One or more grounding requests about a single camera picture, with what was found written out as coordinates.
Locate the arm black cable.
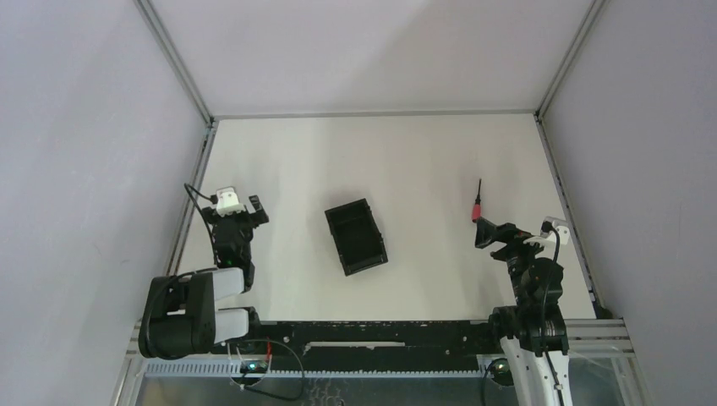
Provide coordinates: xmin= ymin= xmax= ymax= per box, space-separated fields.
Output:
xmin=537 ymin=223 xmax=566 ymax=406
xmin=183 ymin=183 xmax=221 ymax=265

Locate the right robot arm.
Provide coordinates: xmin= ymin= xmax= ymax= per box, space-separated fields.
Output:
xmin=474 ymin=217 xmax=572 ymax=405

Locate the black mounting rail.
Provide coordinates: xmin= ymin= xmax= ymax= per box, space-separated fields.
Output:
xmin=252 ymin=320 xmax=503 ymax=373

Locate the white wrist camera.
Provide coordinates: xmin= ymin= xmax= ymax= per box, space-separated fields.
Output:
xmin=215 ymin=186 xmax=246 ymax=217
xmin=523 ymin=217 xmax=571 ymax=248

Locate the small green circuit board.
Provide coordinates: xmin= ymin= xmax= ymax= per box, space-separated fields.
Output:
xmin=240 ymin=361 xmax=269 ymax=375

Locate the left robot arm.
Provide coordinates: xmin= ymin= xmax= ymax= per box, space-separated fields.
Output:
xmin=138 ymin=193 xmax=269 ymax=360

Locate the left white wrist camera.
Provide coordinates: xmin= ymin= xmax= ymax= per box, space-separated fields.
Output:
xmin=215 ymin=186 xmax=246 ymax=217

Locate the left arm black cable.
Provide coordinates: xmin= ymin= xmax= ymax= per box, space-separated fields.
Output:
xmin=183 ymin=183 xmax=221 ymax=265

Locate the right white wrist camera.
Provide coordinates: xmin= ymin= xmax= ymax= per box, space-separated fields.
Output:
xmin=523 ymin=217 xmax=571 ymax=248

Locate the black plastic bin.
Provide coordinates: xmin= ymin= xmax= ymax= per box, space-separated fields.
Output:
xmin=325 ymin=198 xmax=388 ymax=277

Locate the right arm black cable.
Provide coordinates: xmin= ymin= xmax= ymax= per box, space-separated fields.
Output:
xmin=537 ymin=223 xmax=566 ymax=406

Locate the red black screwdriver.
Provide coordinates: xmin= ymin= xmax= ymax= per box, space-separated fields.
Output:
xmin=471 ymin=178 xmax=482 ymax=223

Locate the black cable loop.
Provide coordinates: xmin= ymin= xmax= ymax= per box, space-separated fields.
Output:
xmin=227 ymin=337 xmax=307 ymax=403

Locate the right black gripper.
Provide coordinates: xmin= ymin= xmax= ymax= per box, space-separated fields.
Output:
xmin=474 ymin=216 xmax=555 ymax=305

